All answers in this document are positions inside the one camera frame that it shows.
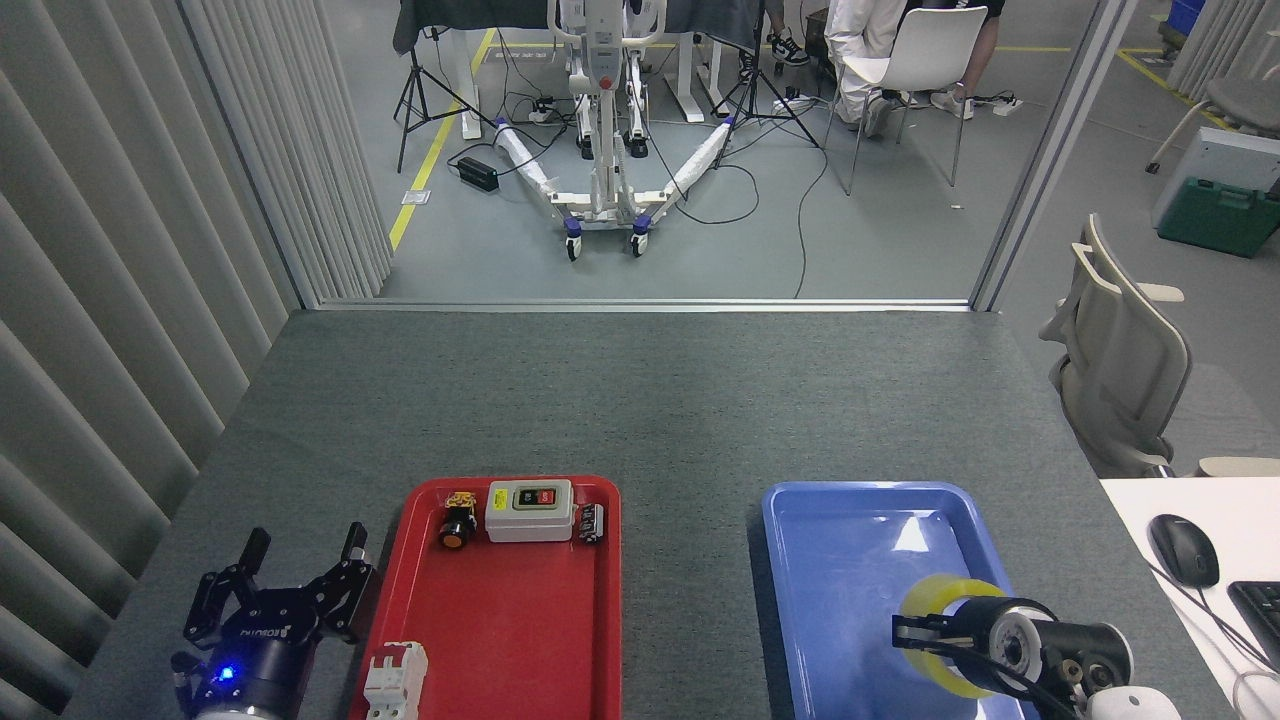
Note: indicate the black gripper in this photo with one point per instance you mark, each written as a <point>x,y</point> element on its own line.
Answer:
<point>972,640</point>
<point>260,660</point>

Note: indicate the yellow tape roll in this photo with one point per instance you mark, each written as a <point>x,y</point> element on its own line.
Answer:
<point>935,595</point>

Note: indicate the blue plastic tray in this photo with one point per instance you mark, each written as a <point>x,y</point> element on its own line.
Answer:
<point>840,600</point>

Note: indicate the white circuit breaker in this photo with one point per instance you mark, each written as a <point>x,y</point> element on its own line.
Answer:
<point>395,680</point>

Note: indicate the black orange push button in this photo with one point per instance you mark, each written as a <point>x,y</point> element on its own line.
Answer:
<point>457,530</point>

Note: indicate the red plastic tray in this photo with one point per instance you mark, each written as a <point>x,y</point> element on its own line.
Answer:
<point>500,620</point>

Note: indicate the white desk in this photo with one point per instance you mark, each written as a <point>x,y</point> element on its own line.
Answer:
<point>1140,500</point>

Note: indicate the black computer mouse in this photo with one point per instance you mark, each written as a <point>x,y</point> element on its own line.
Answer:
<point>1183,550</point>

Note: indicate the small black electrical component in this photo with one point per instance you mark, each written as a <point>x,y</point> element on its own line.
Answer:
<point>592,522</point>

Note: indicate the black keyboard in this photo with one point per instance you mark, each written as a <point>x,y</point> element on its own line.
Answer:
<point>1260,620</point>

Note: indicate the beige office chair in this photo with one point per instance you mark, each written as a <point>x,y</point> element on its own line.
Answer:
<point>1120,350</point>

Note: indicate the beige chair part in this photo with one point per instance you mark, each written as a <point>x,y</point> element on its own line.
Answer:
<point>1240,467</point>

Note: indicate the grey pleated curtain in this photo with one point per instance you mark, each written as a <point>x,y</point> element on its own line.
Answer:
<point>1225,40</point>
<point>100,300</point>

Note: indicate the small floor plate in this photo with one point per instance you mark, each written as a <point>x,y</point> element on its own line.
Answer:
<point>416,197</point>

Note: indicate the black power adapter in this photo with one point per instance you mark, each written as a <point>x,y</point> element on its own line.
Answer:
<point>478,174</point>

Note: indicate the green plastic case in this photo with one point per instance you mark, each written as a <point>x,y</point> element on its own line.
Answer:
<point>1220,220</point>

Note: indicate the black tripod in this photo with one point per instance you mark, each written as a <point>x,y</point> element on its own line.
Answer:
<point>755,95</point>
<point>415,95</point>

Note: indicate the white power strip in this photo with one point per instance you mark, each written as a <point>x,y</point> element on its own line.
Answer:
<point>543,112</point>
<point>792,101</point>
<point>1006,106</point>

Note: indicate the white stand on wheels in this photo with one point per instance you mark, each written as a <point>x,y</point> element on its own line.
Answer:
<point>603,120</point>

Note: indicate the white plastic chair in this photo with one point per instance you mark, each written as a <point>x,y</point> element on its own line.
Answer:
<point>930,50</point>

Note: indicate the person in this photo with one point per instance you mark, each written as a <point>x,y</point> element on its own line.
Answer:
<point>860,40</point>
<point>790,50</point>
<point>990,50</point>

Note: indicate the grey padded chair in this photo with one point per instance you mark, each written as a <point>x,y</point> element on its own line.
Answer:
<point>1245,100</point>

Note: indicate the blue bin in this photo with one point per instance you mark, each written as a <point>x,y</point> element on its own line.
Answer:
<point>1185,20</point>

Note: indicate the grey switch box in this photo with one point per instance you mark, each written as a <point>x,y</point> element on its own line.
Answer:
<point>530,522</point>

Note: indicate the silver post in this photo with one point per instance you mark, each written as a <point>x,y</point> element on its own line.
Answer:
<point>1050,150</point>

